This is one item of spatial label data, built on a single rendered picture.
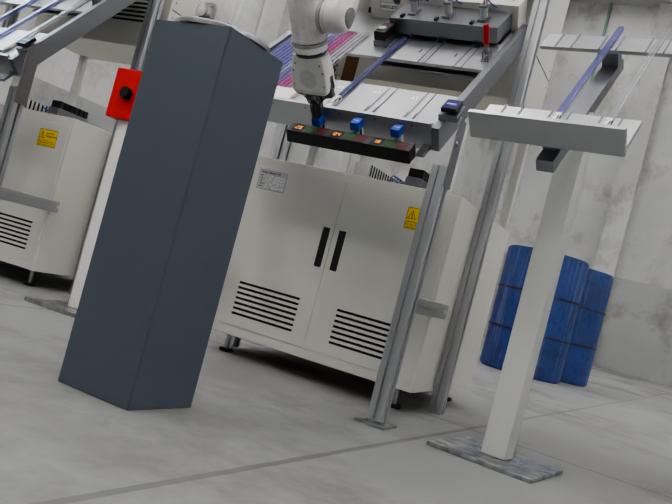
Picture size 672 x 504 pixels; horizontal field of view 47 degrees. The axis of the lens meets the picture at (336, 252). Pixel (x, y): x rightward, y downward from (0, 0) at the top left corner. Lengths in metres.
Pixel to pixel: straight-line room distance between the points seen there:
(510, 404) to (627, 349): 9.88
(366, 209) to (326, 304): 0.30
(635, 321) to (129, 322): 10.59
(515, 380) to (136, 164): 0.97
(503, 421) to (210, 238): 0.82
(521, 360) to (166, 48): 1.03
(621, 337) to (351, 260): 9.64
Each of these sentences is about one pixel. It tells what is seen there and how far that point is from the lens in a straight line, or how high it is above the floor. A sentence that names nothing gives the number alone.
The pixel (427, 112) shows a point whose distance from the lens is 2.01.
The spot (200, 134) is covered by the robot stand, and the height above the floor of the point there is 0.50.
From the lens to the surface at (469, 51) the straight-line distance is 2.36.
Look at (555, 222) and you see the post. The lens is 1.87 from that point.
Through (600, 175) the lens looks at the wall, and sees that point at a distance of 12.12.
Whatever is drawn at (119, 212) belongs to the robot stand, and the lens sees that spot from 1.49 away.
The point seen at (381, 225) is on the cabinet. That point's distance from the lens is 2.24.
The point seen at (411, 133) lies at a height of 0.70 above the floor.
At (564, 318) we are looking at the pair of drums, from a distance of 5.16.
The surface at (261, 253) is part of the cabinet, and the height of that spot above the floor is 0.33.
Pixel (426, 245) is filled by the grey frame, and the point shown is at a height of 0.44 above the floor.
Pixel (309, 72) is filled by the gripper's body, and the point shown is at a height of 0.78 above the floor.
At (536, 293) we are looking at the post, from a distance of 1.86.
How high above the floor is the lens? 0.32
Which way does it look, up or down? 2 degrees up
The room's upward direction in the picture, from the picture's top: 15 degrees clockwise
